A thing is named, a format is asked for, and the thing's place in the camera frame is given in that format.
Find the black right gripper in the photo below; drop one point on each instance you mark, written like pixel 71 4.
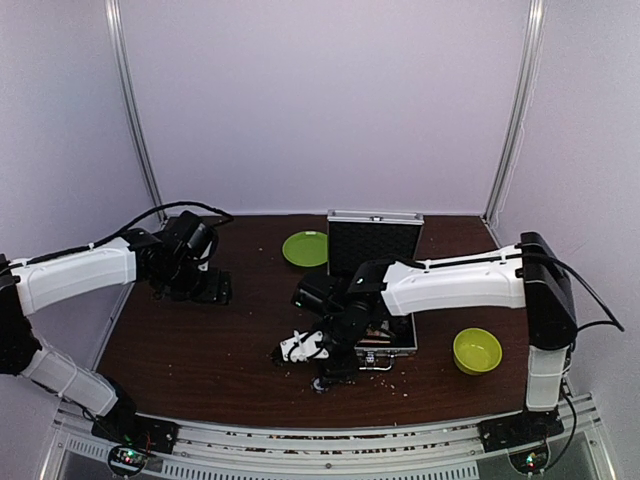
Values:
pixel 338 371

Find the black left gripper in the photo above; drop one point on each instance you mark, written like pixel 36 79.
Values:
pixel 216 291

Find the aluminium poker case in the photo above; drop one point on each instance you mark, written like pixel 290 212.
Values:
pixel 356 237

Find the red card deck box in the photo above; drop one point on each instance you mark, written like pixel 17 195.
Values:
pixel 378 336

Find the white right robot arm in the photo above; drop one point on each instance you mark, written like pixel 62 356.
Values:
pixel 526 275

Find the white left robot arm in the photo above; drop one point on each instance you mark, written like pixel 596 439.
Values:
pixel 135 253

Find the green plate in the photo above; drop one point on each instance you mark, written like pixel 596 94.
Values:
pixel 306 249

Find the green bowl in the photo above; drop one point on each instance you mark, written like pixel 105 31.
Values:
pixel 476 351

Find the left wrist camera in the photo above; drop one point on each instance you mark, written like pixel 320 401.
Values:
pixel 188 237

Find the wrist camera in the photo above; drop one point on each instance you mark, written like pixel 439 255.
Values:
pixel 188 237
pixel 301 347

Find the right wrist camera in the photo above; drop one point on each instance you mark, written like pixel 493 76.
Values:
pixel 301 347

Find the aluminium front rail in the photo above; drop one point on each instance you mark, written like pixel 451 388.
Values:
pixel 442 450

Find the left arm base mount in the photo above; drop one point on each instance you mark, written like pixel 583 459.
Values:
pixel 146 434

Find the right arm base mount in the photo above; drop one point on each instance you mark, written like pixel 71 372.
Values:
pixel 519 429

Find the aluminium corner post left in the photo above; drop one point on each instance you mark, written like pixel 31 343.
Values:
pixel 132 115

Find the aluminium corner post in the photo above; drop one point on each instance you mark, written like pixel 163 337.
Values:
pixel 515 128
pixel 132 115

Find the aluminium corner post right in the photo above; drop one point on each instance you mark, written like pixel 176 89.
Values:
pixel 515 128

